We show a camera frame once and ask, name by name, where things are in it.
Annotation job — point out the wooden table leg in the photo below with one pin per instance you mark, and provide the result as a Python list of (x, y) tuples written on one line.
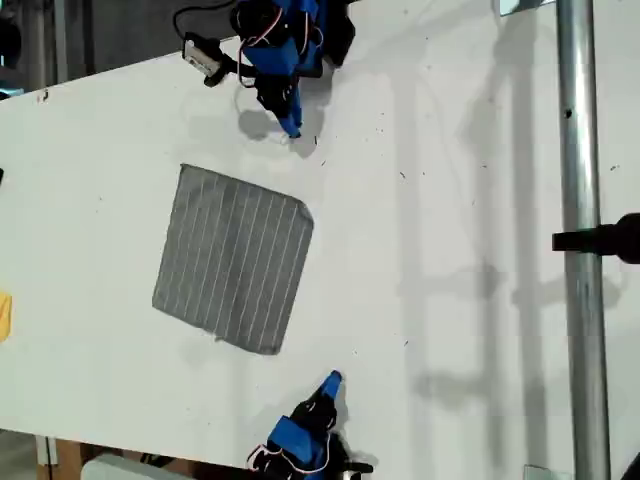
[(67, 452)]

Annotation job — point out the grey striped towel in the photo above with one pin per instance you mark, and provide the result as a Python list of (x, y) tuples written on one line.
[(235, 260)]

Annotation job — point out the steel post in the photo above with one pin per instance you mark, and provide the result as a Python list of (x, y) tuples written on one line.
[(582, 250)]

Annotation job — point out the white box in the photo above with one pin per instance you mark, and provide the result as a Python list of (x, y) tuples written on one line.
[(130, 467)]

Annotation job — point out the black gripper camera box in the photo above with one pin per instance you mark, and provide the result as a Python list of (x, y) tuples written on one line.
[(359, 470), (205, 57)]

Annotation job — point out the black clamp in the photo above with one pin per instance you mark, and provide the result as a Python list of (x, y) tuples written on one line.
[(600, 240)]

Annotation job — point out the yellow object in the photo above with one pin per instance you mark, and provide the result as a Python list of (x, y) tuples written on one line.
[(5, 317)]

